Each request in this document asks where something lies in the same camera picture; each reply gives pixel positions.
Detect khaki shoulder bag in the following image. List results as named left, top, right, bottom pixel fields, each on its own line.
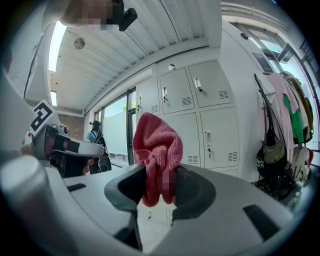
left=262, top=138, right=288, bottom=165

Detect white cartoon print shirt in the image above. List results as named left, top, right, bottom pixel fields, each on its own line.
left=0, top=67, right=36, bottom=157

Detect pink microfibre cloth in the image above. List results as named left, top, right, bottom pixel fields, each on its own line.
left=132, top=111, right=185, bottom=208

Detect grey metal lockers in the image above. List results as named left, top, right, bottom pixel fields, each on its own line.
left=134, top=59, right=242, bottom=230

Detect green garment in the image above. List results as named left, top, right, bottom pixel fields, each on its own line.
left=282, top=94, right=305, bottom=145

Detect black printed bag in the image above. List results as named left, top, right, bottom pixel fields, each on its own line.
left=256, top=146, right=271, bottom=178

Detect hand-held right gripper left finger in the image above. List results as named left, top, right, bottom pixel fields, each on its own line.
left=44, top=163, right=148, bottom=252

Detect black head camera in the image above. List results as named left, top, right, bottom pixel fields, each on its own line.
left=112, top=0, right=139, bottom=33

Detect frosted glass window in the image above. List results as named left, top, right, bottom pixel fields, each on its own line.
left=84, top=89, right=138, bottom=169

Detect person's head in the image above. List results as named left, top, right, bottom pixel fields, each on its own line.
left=59, top=0, right=121, bottom=31

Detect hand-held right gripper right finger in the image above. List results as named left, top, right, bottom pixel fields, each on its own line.
left=159, top=162, right=301, bottom=254

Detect dark framed glass window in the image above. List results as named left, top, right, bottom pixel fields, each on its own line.
left=232, top=21, right=320, bottom=141

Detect pink garment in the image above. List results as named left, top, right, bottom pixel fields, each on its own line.
left=266, top=72, right=300, bottom=153

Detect round ceiling vent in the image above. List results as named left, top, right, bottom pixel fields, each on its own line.
left=73, top=37, right=86, bottom=50

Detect mustard garment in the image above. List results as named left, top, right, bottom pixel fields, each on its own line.
left=296, top=82, right=315, bottom=143

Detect white cloth bag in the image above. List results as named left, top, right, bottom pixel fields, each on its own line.
left=291, top=146, right=312, bottom=182

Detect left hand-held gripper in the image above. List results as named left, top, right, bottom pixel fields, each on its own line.
left=24, top=99, right=106, bottom=163

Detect black wall sign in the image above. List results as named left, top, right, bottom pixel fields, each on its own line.
left=251, top=51, right=272, bottom=72

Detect person's left hand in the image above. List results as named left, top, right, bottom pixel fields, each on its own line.
left=82, top=157, right=95, bottom=176

